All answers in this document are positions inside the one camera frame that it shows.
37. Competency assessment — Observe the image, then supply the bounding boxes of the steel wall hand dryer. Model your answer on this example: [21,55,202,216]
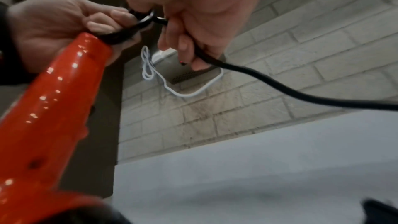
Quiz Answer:
[150,47,224,85]

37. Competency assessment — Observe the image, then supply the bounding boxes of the black hair dryer cord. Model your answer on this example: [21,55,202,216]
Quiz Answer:
[96,8,398,224]

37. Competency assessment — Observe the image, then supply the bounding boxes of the white wall cable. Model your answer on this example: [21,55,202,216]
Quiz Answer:
[140,45,225,98]

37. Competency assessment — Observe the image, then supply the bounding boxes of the orange hair dryer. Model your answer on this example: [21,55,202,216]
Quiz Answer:
[0,32,133,224]

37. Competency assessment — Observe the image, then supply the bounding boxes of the person's right hand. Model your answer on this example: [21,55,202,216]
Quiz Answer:
[100,0,272,72]

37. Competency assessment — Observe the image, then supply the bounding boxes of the person's left hand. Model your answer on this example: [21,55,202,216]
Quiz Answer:
[6,0,142,74]

